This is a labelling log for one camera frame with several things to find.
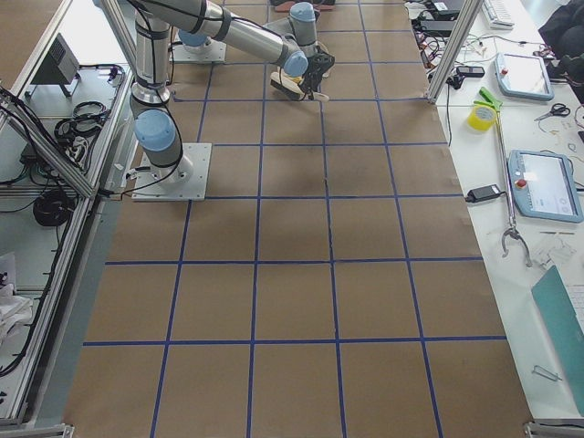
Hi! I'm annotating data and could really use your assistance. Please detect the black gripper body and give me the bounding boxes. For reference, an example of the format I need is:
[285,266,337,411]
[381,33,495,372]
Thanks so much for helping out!
[300,50,335,99]

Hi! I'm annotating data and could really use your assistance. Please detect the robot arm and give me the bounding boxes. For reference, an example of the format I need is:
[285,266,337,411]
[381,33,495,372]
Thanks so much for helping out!
[130,1,335,193]

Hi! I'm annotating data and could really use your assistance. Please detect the pink bin with black bag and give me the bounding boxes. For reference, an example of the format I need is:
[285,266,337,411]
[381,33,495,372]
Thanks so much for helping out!
[269,0,336,12]

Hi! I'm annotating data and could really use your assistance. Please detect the yellow tape roll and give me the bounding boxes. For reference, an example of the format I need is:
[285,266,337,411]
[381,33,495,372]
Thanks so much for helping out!
[466,104,496,132]

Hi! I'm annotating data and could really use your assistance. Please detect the metal reacher grabber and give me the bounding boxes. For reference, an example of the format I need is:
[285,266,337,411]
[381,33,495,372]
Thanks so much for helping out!
[495,109,533,267]

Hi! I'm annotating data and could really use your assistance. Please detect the green plastic clamp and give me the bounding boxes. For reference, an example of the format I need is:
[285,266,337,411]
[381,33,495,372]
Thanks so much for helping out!
[474,87,503,112]

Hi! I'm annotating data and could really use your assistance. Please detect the far teach pendant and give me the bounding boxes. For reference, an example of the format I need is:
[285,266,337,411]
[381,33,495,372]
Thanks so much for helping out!
[495,53,555,101]

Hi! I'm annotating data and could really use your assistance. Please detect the teach pendant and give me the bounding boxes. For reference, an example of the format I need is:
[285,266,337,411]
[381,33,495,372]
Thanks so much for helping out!
[507,150,583,224]
[495,53,555,101]

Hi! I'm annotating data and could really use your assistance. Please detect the black power adapter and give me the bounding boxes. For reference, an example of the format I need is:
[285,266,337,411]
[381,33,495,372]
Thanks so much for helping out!
[464,184,503,203]

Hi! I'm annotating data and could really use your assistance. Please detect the black scissors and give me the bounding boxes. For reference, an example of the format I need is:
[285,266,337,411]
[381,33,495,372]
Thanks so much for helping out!
[535,103,571,121]

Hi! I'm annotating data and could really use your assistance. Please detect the near teach pendant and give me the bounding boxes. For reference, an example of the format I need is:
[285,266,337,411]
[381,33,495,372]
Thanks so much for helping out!
[507,150,583,224]

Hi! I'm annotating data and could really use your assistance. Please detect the grey control box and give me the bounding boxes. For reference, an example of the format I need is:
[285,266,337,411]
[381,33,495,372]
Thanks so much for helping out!
[31,33,80,98]

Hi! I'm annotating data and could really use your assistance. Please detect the teal folder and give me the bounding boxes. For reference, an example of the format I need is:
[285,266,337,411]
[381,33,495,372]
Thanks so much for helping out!
[531,266,583,400]

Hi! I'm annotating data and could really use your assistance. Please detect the white crumpled cloth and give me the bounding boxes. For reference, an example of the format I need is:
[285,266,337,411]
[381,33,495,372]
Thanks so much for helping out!
[0,253,36,348]

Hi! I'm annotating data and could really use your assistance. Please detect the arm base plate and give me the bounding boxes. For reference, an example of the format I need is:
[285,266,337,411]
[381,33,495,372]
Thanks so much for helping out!
[130,142,213,202]
[170,40,226,65]

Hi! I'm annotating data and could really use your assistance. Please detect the aluminium frame post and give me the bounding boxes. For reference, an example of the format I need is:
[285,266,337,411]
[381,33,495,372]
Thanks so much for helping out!
[426,0,482,104]

